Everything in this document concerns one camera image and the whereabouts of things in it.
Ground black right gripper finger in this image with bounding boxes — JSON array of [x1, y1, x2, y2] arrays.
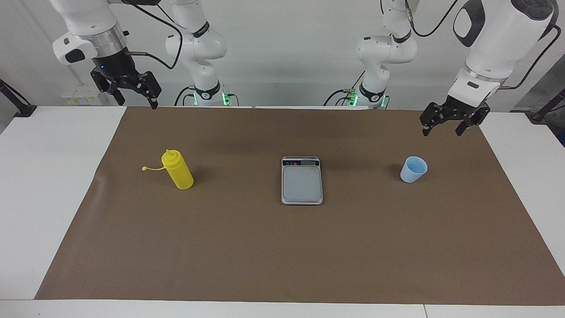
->
[[132, 70, 162, 110], [90, 70, 127, 106]]

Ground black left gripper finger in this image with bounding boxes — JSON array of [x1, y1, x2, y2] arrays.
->
[[419, 102, 448, 137], [455, 107, 491, 137]]

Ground light blue plastic cup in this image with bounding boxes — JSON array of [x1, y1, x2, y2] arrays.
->
[[400, 156, 428, 184]]

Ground yellow squeeze bottle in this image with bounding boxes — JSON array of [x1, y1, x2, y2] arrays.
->
[[142, 149, 195, 190]]

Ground silver digital kitchen scale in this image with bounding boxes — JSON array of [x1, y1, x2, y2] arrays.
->
[[281, 156, 324, 205]]

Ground black clamp stand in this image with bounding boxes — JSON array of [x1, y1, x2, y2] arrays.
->
[[525, 88, 565, 123], [0, 79, 38, 118]]

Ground brown paper table mat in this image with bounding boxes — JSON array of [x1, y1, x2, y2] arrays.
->
[[34, 106, 565, 306]]

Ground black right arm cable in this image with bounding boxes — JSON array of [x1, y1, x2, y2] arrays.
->
[[124, 0, 184, 70]]

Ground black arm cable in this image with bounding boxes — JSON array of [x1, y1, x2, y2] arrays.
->
[[124, 0, 184, 70], [404, 0, 562, 90]]

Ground black base cable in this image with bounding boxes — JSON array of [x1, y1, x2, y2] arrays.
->
[[323, 71, 367, 107], [174, 85, 197, 107]]

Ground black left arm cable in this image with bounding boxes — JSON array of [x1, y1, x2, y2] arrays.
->
[[404, 0, 562, 90]]

